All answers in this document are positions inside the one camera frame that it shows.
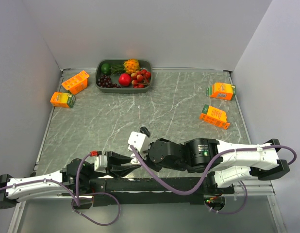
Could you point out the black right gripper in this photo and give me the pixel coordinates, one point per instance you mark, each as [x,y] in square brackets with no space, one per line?
[157,168]

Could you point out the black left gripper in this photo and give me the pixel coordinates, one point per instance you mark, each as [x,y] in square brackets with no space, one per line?
[114,161]

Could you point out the white earbud charging case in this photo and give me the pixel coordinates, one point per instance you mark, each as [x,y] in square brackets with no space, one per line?
[134,160]

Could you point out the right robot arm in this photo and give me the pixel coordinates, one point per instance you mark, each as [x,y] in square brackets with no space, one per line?
[220,163]

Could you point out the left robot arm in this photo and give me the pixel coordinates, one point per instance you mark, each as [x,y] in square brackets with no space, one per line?
[73,179]

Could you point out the black earbud charging case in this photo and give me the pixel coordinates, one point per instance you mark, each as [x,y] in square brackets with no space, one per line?
[145,131]

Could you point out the red lychee bunch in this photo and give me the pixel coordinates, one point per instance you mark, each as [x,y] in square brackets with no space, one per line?
[141,78]

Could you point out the red apple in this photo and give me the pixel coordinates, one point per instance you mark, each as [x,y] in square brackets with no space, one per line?
[124,79]

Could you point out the dark grape bunch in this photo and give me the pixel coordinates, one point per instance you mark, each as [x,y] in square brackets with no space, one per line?
[104,81]

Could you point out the orange green box left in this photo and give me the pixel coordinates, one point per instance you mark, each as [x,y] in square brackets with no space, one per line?
[65,100]

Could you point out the orange box back right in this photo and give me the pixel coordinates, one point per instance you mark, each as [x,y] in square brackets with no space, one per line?
[223,91]

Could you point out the grey-green fruit tray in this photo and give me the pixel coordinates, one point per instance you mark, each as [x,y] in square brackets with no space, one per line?
[114,77]

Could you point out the orange box back left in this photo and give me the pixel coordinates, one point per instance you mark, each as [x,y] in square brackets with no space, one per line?
[77,83]

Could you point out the green leafy sprig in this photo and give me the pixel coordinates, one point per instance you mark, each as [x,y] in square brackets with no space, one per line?
[117,69]

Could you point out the green lime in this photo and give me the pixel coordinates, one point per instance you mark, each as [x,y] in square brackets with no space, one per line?
[106,68]

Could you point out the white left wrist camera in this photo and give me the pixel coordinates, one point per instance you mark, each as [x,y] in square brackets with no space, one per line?
[100,161]

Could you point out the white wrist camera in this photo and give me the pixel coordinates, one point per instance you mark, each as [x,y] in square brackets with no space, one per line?
[141,143]
[100,161]

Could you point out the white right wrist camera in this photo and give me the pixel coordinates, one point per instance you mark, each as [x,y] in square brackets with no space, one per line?
[141,143]

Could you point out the aluminium frame rail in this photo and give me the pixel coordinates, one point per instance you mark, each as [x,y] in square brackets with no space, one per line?
[254,190]

